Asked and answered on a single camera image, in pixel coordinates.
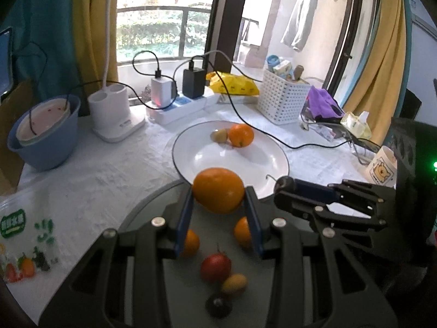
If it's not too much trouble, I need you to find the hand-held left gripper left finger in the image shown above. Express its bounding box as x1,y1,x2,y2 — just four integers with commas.
39,186,195,328

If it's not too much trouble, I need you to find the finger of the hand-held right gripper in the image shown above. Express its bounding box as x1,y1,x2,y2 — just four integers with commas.
294,178,397,216
275,191,388,236

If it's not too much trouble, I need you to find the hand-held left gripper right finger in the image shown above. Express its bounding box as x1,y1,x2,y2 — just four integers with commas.
244,186,398,328

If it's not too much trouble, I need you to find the small orange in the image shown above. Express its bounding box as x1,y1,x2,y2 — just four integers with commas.
181,230,200,257
234,216,253,249

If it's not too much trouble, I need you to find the grey round tray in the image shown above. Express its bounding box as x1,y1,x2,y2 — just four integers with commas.
118,179,328,328

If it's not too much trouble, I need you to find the large orange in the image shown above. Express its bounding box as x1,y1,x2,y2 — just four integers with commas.
192,167,246,215

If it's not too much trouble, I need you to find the red apple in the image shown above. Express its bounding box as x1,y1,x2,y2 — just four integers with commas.
200,244,232,283

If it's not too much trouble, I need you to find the white round plate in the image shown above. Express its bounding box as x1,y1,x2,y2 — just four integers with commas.
172,120,291,200

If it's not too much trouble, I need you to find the white bear mug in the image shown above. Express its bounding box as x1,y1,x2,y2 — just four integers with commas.
367,146,398,187

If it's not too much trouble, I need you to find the yellow tissue pack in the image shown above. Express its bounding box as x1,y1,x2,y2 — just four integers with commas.
340,111,372,140

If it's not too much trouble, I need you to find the purple cloth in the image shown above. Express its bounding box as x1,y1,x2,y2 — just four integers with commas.
305,87,345,121

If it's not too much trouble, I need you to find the white plastic basket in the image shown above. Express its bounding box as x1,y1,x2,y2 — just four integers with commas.
258,68,311,124

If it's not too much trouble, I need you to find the white power strip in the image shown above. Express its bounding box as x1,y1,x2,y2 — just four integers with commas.
146,94,219,125

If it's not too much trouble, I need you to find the white desk lamp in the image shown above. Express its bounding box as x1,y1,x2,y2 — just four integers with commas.
55,0,146,142

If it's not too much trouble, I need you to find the pale snack packet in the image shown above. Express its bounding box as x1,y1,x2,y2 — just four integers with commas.
273,61,293,80

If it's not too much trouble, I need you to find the white charger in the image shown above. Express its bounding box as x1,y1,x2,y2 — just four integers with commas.
151,77,173,108

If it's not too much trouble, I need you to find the yellow snack bag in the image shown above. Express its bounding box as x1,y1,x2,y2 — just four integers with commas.
206,72,260,95

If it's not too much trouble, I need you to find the black charger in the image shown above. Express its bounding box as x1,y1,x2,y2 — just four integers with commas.
182,69,206,99

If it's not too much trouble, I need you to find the yellow curtain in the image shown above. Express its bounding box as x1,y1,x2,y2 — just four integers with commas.
73,0,120,100
345,0,408,147

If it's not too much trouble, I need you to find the blue plastic bowl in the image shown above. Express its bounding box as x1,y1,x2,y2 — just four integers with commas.
7,95,81,171

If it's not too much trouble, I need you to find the fruit print plastic bag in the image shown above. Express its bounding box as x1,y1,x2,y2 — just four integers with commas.
0,191,69,284

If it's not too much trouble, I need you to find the white paper bowl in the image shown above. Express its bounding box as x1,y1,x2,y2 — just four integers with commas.
16,98,70,146

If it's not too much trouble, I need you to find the grey hanging jacket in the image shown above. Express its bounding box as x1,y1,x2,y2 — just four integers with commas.
282,0,320,52

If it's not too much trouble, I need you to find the black balcony railing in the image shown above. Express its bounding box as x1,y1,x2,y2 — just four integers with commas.
116,6,212,59

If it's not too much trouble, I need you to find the large cardboard box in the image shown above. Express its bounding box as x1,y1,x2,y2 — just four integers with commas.
0,78,32,195

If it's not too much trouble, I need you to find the teal curtain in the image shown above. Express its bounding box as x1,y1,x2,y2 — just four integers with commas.
10,0,83,110

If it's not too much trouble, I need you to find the computer monitor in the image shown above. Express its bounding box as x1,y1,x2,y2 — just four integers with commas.
0,27,14,97

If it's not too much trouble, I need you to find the black charging cable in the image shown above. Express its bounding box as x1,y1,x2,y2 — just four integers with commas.
132,51,163,79
174,55,381,151

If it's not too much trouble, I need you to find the thin black cable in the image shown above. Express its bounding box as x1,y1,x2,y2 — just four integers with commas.
29,81,152,134

